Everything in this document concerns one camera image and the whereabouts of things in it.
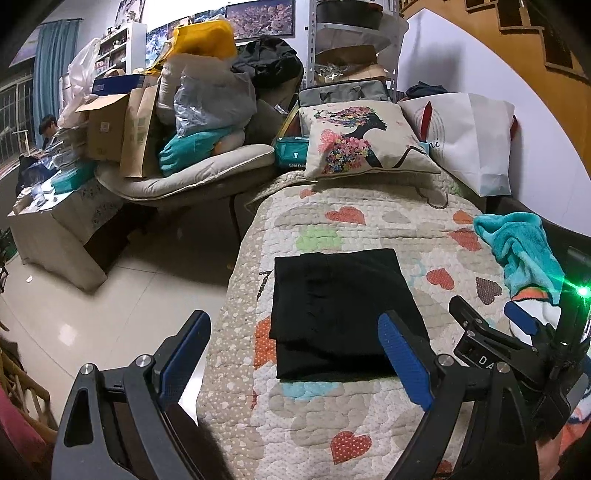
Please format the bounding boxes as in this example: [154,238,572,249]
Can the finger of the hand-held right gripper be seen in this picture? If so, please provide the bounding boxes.
[504,301,561,344]
[449,295,509,358]

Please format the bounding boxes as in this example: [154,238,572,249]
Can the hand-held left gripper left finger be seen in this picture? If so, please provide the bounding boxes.
[51,310,213,480]

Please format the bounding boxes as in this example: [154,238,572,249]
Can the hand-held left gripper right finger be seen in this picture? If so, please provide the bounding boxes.
[377,310,541,480]

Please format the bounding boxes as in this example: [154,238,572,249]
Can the black pants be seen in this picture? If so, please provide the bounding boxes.
[269,248,430,383]

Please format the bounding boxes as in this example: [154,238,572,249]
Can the person's right forearm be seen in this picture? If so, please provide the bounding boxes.
[537,438,564,480]

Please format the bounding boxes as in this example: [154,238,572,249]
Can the teal and white fleece blanket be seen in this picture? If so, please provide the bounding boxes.
[473,212,591,430]

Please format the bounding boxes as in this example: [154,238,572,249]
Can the quilted heart-print blanket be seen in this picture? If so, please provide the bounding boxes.
[196,171,561,480]

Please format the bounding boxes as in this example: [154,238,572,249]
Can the wooden chair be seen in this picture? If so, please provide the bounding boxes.
[0,323,58,444]

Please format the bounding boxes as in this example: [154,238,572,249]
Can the table with pale cloth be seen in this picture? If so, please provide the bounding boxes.
[7,164,139,291]

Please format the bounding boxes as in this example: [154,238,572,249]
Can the pink cloth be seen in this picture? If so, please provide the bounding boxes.
[0,383,49,480]

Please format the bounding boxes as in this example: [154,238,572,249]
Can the white paper shopping bag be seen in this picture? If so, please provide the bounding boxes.
[399,92,517,197]

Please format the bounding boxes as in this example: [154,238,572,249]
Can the beige padded floor chair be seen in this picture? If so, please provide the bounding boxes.
[95,58,296,208]

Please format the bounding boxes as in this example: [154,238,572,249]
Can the teal plush toy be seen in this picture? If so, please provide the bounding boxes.
[158,128,245,176]

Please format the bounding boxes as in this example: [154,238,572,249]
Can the floral printed cushion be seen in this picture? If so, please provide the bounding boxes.
[298,102,441,180]

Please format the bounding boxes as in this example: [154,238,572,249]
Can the teal box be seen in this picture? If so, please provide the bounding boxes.
[50,164,95,195]

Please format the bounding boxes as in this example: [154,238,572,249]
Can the brown paper bag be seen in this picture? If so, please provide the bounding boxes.
[119,83,162,178]

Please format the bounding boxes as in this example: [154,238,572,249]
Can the teal wipes packet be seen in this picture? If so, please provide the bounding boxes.
[276,136,310,171]

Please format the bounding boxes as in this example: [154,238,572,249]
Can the dark navy cloth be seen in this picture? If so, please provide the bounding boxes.
[406,80,448,99]

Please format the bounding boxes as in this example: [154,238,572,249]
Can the cardboard box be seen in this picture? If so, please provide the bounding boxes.
[75,92,132,162]

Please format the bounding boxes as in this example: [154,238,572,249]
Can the clear plastic bag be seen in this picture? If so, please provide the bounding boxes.
[173,65,257,139]

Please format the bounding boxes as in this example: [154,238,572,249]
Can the wooden staircase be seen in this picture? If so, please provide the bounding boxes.
[399,0,591,153]

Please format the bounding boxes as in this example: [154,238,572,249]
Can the grey zip bag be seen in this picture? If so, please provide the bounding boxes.
[298,79,393,109]

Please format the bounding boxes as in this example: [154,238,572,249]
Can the barred window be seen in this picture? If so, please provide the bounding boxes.
[0,78,38,181]

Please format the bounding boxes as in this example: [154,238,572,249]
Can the blue flat box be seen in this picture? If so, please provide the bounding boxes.
[91,74,160,95]

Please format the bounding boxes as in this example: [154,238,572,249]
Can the white plastic bag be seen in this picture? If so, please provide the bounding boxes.
[58,38,102,127]

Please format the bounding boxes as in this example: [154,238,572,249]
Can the metal shelf rack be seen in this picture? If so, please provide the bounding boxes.
[305,0,409,100]

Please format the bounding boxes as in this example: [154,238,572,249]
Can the black bag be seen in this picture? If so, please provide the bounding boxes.
[231,37,304,90]

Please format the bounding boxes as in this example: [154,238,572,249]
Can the yellow cloth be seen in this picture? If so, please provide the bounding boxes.
[171,19,238,70]

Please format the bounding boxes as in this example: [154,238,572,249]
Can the white bookshelf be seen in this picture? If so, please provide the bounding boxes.
[95,22,147,77]

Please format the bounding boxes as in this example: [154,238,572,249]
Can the blue curtain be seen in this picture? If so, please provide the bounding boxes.
[32,18,83,123]

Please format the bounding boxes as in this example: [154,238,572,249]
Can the wall poster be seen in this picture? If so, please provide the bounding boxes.
[224,0,295,40]
[115,0,146,24]
[147,21,195,65]

